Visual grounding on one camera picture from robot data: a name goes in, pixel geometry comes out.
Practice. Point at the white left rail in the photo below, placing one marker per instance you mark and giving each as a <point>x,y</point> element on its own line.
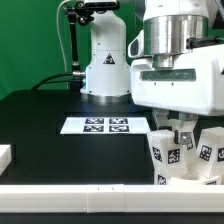
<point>5,157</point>

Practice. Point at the white rail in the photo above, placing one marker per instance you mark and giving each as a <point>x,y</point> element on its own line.
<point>5,157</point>
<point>110,198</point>

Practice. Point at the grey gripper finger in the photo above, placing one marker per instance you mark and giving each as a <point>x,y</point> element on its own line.
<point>183,131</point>
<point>160,117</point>

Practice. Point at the white front rail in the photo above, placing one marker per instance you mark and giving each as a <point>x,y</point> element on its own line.
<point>110,198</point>

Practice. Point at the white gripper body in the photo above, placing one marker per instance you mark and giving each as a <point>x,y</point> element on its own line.
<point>194,85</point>

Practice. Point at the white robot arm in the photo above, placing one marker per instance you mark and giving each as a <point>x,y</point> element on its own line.
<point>171,65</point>

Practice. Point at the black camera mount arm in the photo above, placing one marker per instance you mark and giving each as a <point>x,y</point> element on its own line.
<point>81,14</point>

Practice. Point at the white marker sheet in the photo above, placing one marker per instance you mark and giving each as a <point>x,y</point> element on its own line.
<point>105,125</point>

